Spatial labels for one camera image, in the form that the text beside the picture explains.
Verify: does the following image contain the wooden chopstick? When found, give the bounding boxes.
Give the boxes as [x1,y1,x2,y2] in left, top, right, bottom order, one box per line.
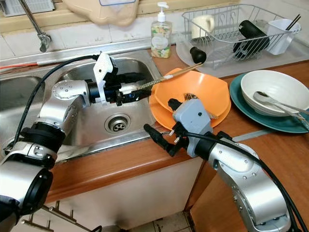
[133,63,203,90]

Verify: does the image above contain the orange plate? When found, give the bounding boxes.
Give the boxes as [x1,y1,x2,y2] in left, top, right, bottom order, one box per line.
[149,94,231,131]

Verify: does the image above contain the stainless steel double sink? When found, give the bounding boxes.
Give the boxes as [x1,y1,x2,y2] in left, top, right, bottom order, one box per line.
[0,51,167,162]

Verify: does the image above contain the orange bowl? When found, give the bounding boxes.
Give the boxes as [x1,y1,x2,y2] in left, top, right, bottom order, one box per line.
[154,69,230,116]

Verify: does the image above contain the soap pump bottle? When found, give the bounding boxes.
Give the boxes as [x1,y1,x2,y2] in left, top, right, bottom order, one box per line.
[151,2,173,59]

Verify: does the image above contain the small black rounded shaker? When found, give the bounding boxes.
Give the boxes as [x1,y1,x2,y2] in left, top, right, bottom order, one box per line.
[190,46,207,64]

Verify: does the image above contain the white cabinet door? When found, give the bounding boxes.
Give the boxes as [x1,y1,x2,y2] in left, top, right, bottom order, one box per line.
[29,157,203,230]

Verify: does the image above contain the teal plate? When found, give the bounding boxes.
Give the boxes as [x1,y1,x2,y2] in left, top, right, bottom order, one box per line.
[229,72,309,134]

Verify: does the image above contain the beige plastic board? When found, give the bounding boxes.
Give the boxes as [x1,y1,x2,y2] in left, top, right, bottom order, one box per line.
[63,0,140,26]

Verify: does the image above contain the grey countertop joint strip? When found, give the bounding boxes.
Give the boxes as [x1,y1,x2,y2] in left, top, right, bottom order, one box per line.
[239,128,271,142]

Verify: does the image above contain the cream mug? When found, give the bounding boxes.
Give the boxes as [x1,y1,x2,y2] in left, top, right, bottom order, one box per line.
[191,14,216,40]

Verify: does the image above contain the metal faucet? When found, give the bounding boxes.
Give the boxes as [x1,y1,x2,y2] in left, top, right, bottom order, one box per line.
[19,0,53,53]

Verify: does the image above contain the metal spoon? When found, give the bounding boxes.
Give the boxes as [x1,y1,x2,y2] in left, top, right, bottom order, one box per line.
[253,91,309,116]

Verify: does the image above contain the clear plastic drain tray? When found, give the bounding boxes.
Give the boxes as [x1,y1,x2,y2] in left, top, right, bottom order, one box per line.
[175,36,309,78]

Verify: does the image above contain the black bottle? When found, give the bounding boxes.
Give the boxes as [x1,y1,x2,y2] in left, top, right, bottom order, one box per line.
[233,19,270,59]

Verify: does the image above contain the white ceramic bowl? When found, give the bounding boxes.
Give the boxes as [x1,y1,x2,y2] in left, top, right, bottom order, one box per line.
[240,70,309,118]

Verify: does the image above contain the silver cutlery piece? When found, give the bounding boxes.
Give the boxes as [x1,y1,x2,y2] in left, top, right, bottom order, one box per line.
[275,104,309,129]

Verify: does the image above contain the white cutlery holder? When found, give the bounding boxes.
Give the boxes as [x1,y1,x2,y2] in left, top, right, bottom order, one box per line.
[266,18,301,55]

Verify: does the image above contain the dark chopsticks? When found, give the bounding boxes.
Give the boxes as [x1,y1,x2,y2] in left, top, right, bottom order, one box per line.
[286,14,301,30]

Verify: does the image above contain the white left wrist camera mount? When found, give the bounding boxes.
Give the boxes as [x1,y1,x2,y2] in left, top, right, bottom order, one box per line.
[93,52,115,104]

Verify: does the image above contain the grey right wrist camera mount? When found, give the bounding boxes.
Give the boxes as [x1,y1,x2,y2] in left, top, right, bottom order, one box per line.
[172,98,213,145]

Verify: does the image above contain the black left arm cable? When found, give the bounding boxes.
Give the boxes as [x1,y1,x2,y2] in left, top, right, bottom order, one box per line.
[12,54,99,145]

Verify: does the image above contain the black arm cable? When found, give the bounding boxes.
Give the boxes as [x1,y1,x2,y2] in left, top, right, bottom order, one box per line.
[12,54,99,145]
[193,131,302,232]

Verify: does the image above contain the wire dish rack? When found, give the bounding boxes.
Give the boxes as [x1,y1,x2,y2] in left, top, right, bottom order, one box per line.
[183,4,301,68]

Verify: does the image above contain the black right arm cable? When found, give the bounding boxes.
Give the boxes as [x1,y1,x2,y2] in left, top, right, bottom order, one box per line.
[193,131,302,232]

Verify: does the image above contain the metal cabinet handle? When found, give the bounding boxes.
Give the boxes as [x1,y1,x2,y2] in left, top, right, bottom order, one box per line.
[46,202,95,232]

